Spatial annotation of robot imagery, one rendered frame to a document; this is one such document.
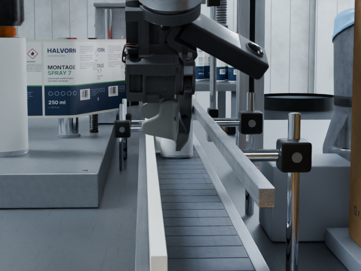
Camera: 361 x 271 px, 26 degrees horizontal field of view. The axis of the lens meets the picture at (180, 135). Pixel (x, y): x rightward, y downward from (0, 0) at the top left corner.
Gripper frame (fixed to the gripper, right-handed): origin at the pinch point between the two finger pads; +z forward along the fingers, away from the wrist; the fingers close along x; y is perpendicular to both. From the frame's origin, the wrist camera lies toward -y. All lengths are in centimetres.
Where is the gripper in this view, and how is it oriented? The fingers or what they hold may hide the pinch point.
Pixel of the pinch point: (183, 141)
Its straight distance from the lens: 100.8
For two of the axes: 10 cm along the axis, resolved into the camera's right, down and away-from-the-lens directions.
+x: 0.5, 6.0, -8.0
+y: -10.0, 0.1, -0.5
